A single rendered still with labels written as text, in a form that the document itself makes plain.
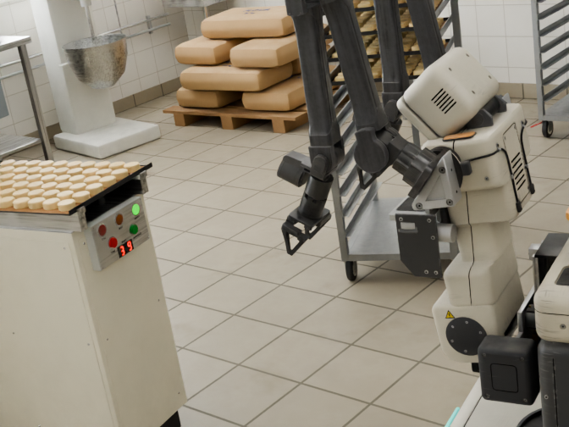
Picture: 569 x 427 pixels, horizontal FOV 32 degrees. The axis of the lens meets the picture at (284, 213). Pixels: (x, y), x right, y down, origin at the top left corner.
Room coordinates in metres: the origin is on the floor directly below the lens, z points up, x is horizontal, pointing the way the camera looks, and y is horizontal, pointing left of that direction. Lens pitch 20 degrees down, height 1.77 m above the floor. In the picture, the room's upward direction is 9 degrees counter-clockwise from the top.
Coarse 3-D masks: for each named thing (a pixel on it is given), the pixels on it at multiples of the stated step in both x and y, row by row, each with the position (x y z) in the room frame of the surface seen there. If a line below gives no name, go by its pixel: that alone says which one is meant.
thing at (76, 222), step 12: (0, 216) 2.79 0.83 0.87; (12, 216) 2.76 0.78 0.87; (24, 216) 2.74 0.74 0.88; (36, 216) 2.71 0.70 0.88; (48, 216) 2.69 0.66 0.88; (60, 216) 2.66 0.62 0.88; (72, 216) 2.64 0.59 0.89; (84, 216) 2.65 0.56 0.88; (36, 228) 2.72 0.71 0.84; (48, 228) 2.69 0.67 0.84; (60, 228) 2.67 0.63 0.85; (72, 228) 2.64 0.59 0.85; (84, 228) 2.64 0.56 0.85
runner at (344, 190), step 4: (352, 168) 4.01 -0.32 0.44; (352, 172) 3.99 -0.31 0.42; (356, 172) 4.02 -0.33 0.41; (348, 176) 3.92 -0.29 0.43; (352, 176) 3.98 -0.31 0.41; (356, 176) 3.97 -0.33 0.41; (348, 180) 3.91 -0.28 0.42; (352, 180) 3.92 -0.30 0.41; (344, 184) 3.85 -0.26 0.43; (348, 184) 3.89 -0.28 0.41; (352, 184) 3.88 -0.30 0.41; (340, 188) 3.79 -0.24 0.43; (344, 188) 3.84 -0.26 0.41; (348, 188) 3.84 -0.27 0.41; (340, 192) 3.78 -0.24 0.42; (344, 192) 3.80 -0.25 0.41; (348, 192) 3.80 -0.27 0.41; (340, 196) 3.77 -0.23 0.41; (344, 196) 3.76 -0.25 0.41
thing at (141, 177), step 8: (136, 176) 2.88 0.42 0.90; (144, 176) 2.88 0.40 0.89; (128, 184) 2.90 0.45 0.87; (136, 184) 2.88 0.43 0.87; (144, 184) 2.88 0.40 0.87; (112, 192) 2.94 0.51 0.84; (120, 192) 2.92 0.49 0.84; (128, 192) 2.90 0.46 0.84; (136, 192) 2.88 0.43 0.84; (144, 192) 2.88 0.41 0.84
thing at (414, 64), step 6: (444, 42) 4.16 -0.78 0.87; (420, 54) 3.97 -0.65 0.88; (372, 60) 4.00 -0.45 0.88; (378, 60) 3.98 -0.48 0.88; (408, 60) 3.89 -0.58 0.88; (414, 60) 3.88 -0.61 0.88; (420, 60) 3.87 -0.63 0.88; (372, 66) 3.98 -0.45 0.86; (378, 66) 3.87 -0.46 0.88; (408, 66) 3.79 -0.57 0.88; (414, 66) 3.81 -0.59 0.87; (420, 66) 3.76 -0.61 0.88; (372, 72) 3.80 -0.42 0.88; (378, 72) 3.80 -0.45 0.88; (408, 72) 3.71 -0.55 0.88; (414, 72) 3.69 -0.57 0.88; (420, 72) 3.68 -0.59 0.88; (336, 78) 3.79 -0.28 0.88; (342, 78) 3.78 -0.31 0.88
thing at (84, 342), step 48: (0, 240) 2.79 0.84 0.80; (48, 240) 2.69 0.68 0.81; (0, 288) 2.82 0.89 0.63; (48, 288) 2.71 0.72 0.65; (96, 288) 2.67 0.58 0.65; (144, 288) 2.84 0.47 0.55; (0, 336) 2.85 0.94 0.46; (48, 336) 2.74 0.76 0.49; (96, 336) 2.64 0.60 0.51; (144, 336) 2.80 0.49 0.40; (0, 384) 2.89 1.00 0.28; (48, 384) 2.77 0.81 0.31; (96, 384) 2.66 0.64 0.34; (144, 384) 2.76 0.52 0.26
